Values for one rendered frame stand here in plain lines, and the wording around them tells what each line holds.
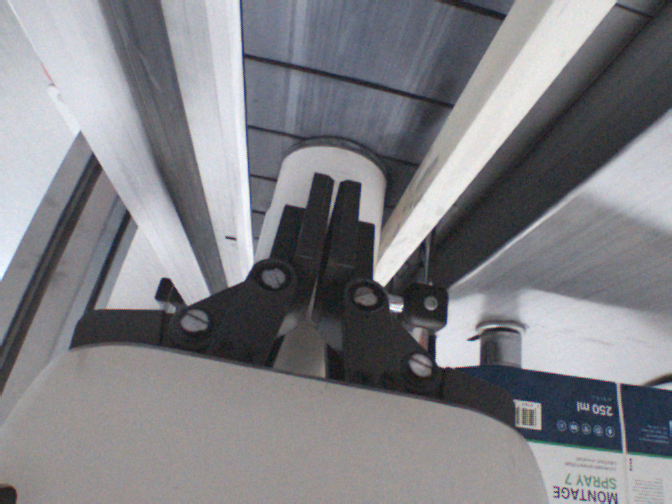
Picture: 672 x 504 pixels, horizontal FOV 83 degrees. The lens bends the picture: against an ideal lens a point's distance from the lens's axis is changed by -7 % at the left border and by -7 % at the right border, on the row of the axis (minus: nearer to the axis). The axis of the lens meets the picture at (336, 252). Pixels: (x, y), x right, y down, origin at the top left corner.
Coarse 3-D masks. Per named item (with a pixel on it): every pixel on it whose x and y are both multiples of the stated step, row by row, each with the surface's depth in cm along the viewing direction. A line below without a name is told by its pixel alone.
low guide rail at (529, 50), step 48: (528, 0) 9; (576, 0) 7; (528, 48) 9; (576, 48) 8; (480, 96) 11; (528, 96) 10; (432, 144) 14; (480, 144) 12; (432, 192) 14; (384, 240) 20
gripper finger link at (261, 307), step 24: (264, 264) 10; (288, 264) 10; (240, 288) 10; (264, 288) 10; (288, 288) 10; (240, 312) 9; (264, 312) 9; (216, 336) 9; (240, 336) 9; (264, 336) 9; (240, 360) 8; (264, 360) 9
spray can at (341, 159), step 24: (312, 144) 17; (336, 144) 17; (288, 168) 18; (312, 168) 17; (336, 168) 17; (360, 168) 17; (384, 168) 19; (288, 192) 17; (336, 192) 16; (384, 192) 19; (360, 216) 16; (264, 240) 17; (288, 336) 14; (312, 336) 14; (288, 360) 13; (312, 360) 14
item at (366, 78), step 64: (256, 0) 12; (320, 0) 12; (384, 0) 12; (448, 0) 11; (512, 0) 11; (256, 64) 14; (320, 64) 14; (384, 64) 14; (448, 64) 13; (256, 128) 18; (320, 128) 17; (384, 128) 17; (256, 192) 23
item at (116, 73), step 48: (48, 0) 4; (96, 0) 4; (144, 0) 5; (48, 48) 5; (96, 48) 4; (144, 48) 5; (96, 96) 5; (144, 96) 5; (96, 144) 6; (144, 144) 6; (192, 144) 8; (144, 192) 7; (192, 192) 9; (192, 240) 10; (192, 288) 13
